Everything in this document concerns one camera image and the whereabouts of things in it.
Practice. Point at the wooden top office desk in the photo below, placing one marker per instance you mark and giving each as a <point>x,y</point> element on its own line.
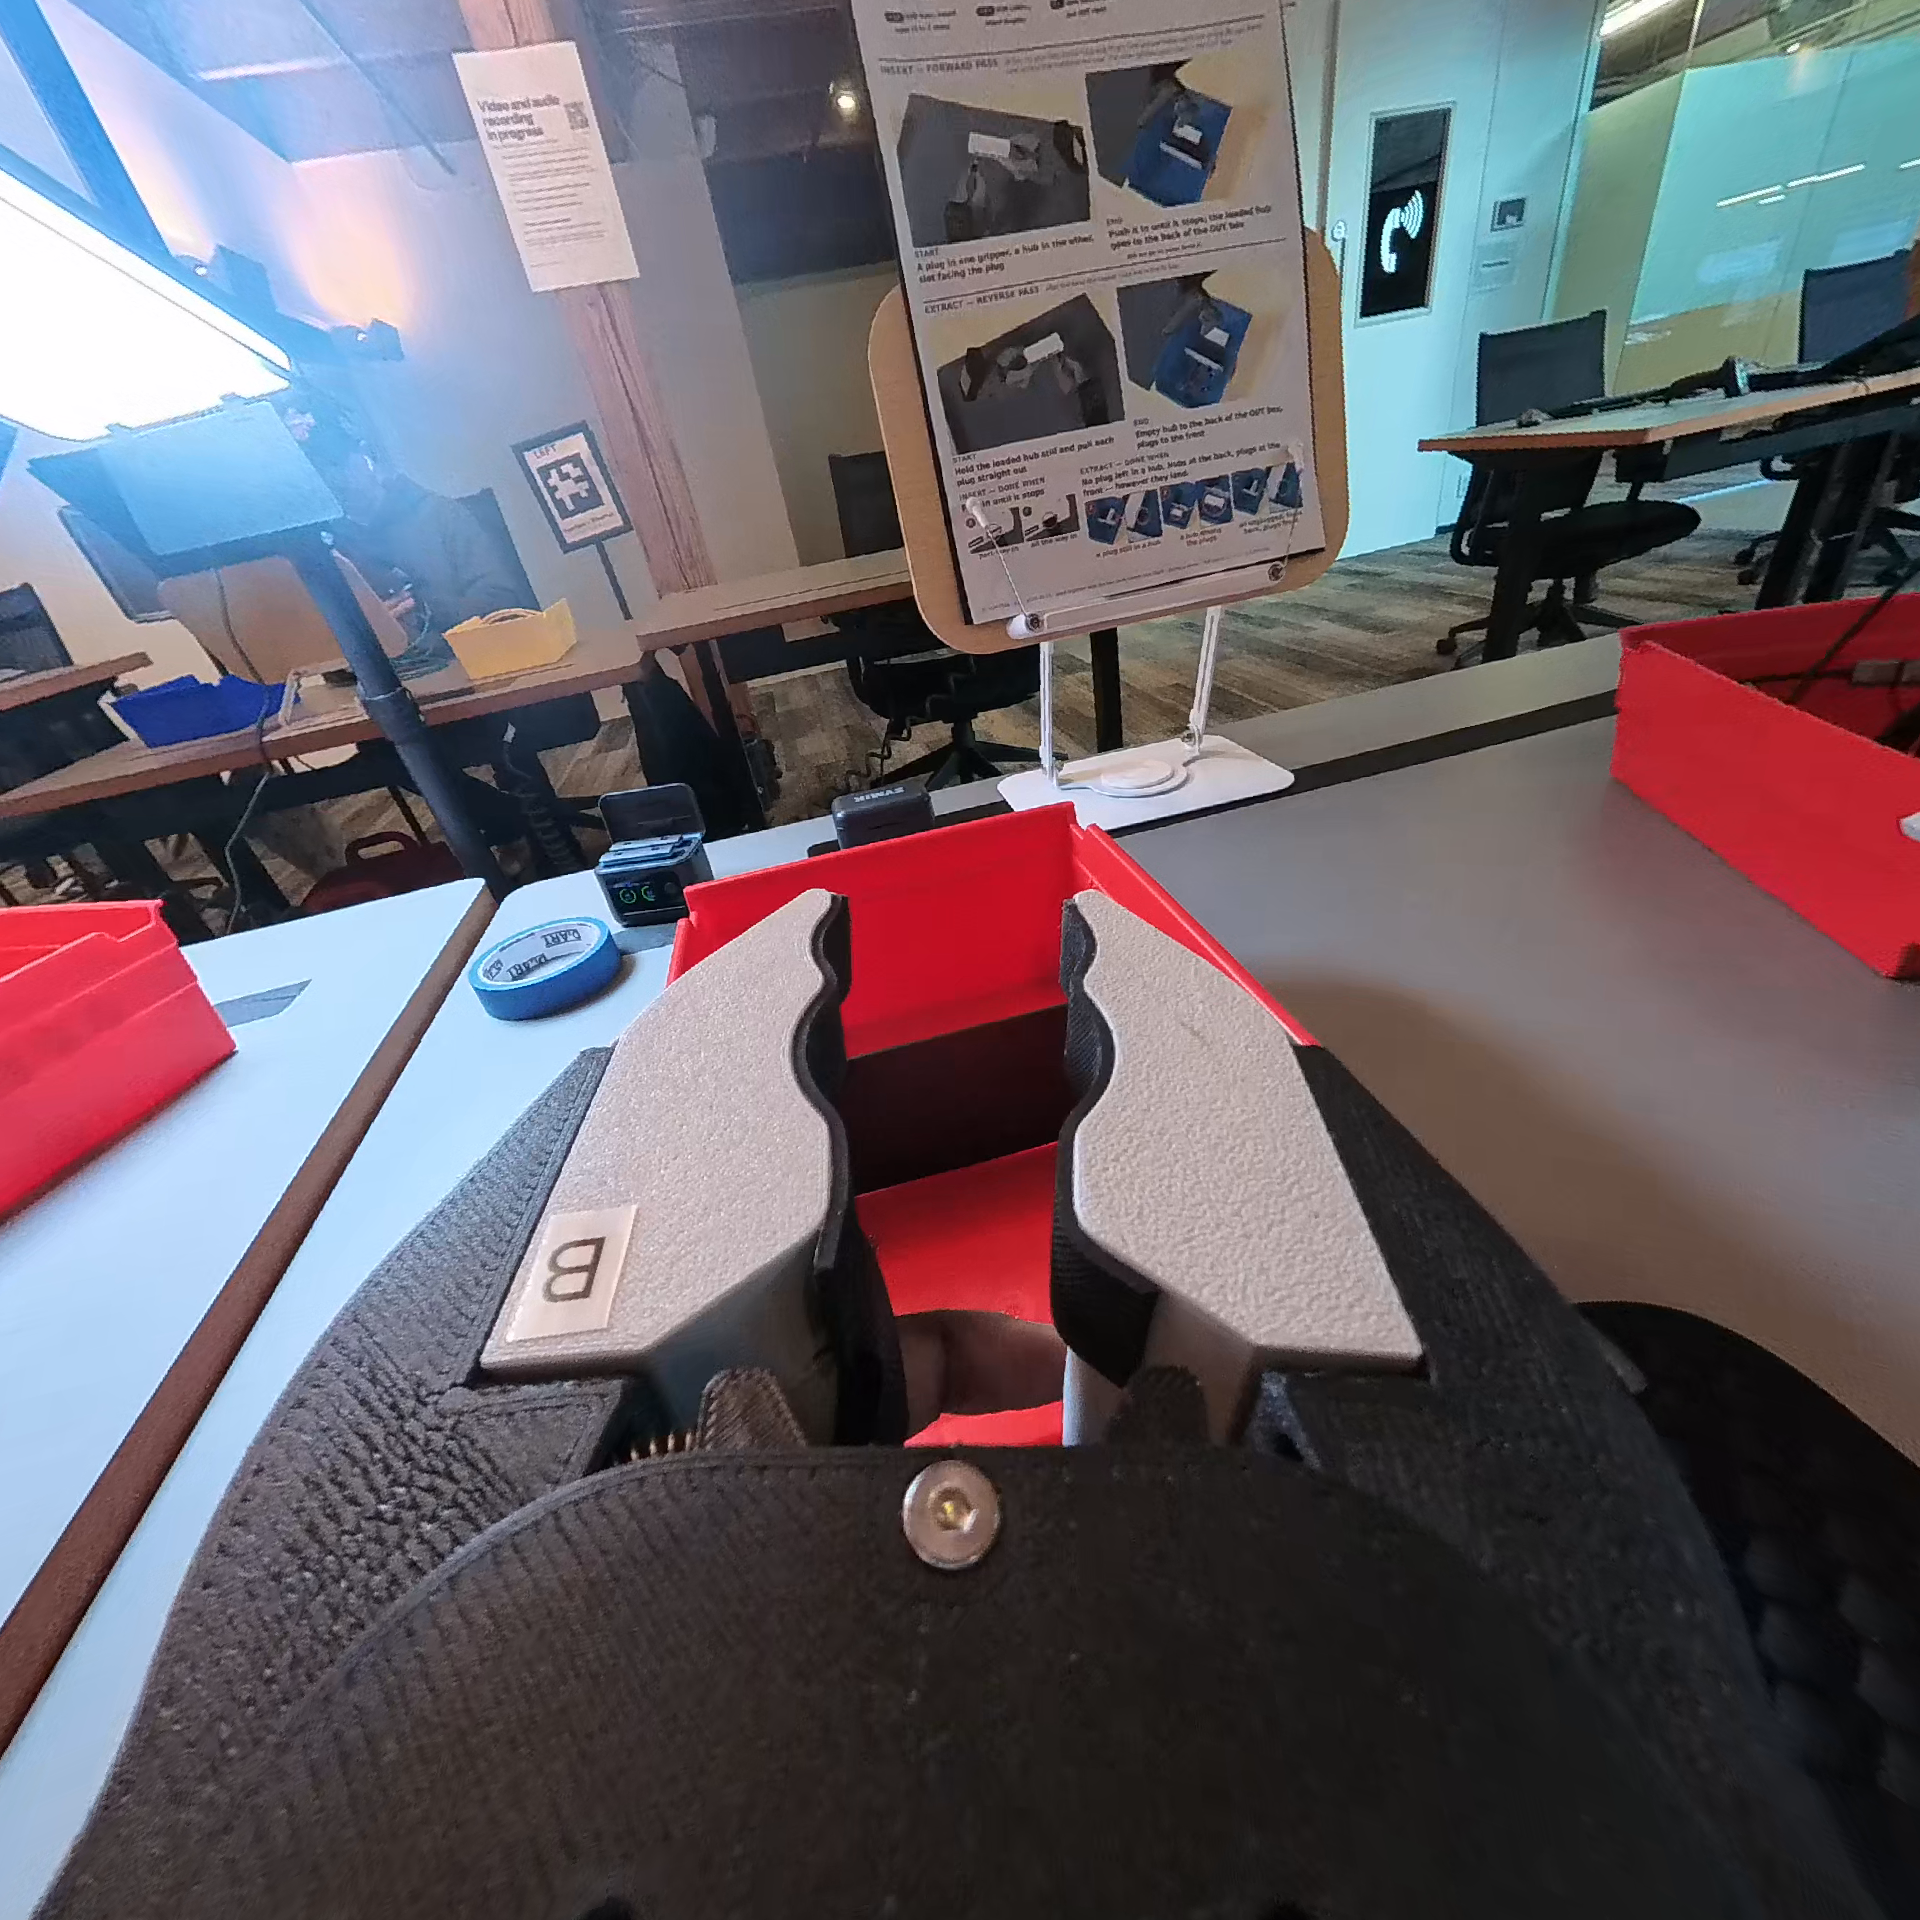
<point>1590,428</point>
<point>780,592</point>
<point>601,656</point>

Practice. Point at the red plastic bin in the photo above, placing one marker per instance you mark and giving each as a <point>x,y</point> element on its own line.
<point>91,1049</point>
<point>1757,809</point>
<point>962,930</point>

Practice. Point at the blue tape roll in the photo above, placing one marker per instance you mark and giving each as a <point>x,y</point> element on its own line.
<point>505,984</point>

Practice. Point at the bright light panel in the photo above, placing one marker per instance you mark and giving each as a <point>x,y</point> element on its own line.
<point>106,329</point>

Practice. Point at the black charging case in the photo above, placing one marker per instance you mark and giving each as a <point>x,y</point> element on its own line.
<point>653,891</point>

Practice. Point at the black phone sign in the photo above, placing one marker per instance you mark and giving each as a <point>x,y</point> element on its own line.
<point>1406,218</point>

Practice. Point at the small black case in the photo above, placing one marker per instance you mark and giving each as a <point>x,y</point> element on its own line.
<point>885,822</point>

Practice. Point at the black mesh chair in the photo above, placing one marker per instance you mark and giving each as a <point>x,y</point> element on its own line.
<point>1830,1576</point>

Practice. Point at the black framed tag sign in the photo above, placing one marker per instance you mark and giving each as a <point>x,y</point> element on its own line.
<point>573,491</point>

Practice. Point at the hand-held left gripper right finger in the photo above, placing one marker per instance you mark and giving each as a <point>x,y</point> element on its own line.
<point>1231,1170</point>

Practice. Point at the printed instruction sheet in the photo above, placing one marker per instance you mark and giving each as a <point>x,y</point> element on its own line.
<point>1079,375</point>

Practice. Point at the red floor item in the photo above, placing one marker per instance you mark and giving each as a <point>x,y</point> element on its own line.
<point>383,878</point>

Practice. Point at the wooden post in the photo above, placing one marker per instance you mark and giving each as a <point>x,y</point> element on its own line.
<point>645,451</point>

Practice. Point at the black office chair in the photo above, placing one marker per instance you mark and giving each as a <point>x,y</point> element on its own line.
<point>931,674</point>
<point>1852,306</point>
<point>1547,375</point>

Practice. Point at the black panel on pole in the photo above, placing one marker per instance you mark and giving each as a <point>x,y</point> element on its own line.
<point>196,487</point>

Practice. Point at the blue plastic bin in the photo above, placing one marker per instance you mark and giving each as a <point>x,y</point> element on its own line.
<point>196,713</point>

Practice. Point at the yellow plastic bin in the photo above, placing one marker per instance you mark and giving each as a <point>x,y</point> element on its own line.
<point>510,643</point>

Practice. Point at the black bin divider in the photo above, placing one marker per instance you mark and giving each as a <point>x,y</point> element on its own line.
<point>962,1108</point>

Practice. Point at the white wall notice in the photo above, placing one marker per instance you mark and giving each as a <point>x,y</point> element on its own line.
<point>548,166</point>

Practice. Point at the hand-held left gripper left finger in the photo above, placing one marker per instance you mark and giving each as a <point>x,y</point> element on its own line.
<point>706,1140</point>

